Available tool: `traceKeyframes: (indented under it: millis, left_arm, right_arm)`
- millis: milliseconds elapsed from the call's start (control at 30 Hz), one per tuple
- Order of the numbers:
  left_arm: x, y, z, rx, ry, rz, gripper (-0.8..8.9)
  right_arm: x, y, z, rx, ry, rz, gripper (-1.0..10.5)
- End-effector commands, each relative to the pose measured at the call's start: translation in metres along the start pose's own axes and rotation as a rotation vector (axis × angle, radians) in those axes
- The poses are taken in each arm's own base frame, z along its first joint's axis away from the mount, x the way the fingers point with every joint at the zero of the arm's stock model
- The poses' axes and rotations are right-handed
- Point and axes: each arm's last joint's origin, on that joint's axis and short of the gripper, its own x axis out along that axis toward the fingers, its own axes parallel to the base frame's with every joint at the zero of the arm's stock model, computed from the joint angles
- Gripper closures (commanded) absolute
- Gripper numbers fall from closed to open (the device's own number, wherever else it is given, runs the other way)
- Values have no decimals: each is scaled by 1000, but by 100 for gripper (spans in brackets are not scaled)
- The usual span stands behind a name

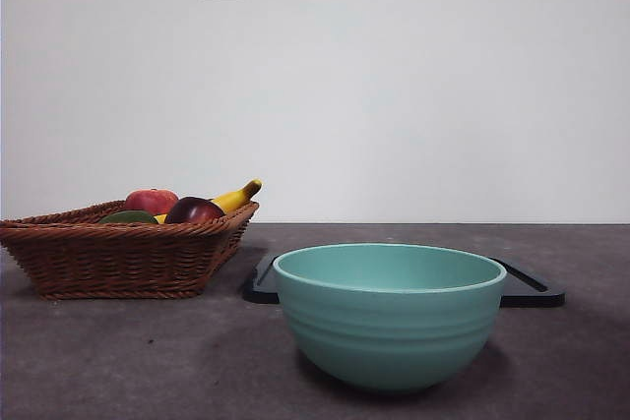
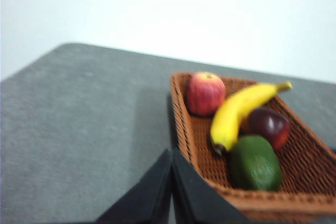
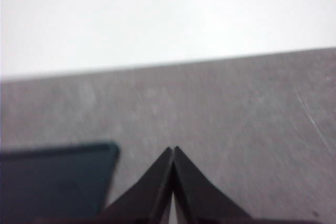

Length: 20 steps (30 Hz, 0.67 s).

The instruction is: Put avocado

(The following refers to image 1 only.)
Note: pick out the red apple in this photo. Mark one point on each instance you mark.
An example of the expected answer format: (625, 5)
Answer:
(147, 201)

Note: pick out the teal ceramic bowl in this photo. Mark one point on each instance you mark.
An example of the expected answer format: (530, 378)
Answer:
(389, 336)

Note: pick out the brown wicker basket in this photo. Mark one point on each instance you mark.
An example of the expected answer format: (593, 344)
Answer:
(113, 262)

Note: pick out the black rectangular tray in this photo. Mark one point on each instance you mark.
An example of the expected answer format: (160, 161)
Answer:
(524, 299)

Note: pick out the dark red plum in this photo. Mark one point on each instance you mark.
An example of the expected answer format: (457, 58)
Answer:
(194, 211)

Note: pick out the yellow banana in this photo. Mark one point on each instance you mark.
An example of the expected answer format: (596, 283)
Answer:
(236, 196)

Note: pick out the green avocado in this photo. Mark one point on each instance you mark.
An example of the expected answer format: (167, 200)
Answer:
(128, 217)

